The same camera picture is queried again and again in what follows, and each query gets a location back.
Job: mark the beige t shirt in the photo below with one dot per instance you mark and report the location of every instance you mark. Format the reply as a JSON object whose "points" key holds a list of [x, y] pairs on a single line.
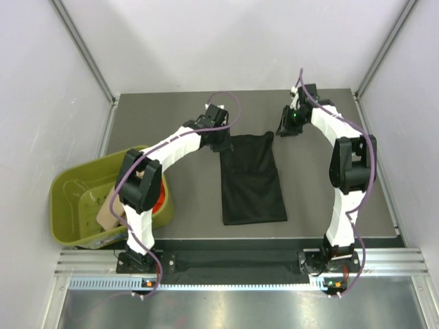
{"points": [[124, 214]]}

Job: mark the left aluminium corner post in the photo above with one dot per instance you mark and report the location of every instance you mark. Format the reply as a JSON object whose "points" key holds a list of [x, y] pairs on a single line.
{"points": [[77, 39]]}

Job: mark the grey slotted cable duct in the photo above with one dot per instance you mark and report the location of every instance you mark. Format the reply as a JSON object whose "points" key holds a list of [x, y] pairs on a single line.
{"points": [[144, 284]]}

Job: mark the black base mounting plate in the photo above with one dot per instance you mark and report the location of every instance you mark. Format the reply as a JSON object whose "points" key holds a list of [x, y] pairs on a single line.
{"points": [[294, 256]]}

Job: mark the olive green plastic bin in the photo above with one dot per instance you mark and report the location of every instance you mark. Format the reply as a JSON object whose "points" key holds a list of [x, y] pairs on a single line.
{"points": [[77, 195]]}

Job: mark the aluminium frame rail front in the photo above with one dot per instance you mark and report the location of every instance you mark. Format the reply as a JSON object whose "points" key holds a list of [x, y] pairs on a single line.
{"points": [[379, 262]]}

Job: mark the aluminium corner post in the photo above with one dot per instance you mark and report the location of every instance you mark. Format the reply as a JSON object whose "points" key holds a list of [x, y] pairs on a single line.
{"points": [[397, 27], [77, 39]]}

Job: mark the black t shirt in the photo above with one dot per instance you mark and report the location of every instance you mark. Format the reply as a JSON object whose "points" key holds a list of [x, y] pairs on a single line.
{"points": [[250, 183]]}

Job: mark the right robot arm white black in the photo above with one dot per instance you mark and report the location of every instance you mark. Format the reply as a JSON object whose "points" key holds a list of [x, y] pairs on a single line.
{"points": [[352, 169]]}

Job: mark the right aluminium corner post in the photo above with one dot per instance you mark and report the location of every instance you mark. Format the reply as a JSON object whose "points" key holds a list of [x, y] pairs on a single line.
{"points": [[397, 27]]}

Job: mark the orange t shirt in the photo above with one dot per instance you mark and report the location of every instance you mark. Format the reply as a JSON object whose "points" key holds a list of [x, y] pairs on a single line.
{"points": [[159, 204]]}

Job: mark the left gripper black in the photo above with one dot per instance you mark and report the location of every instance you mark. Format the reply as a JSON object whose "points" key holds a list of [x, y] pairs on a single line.
{"points": [[225, 145]]}

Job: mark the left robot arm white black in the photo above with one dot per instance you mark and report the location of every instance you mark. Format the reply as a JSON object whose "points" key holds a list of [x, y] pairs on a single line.
{"points": [[138, 185]]}

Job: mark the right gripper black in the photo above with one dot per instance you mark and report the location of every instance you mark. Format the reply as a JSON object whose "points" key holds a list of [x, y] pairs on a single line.
{"points": [[285, 129]]}

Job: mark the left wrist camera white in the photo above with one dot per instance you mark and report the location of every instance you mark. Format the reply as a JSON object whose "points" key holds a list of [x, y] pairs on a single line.
{"points": [[207, 105]]}

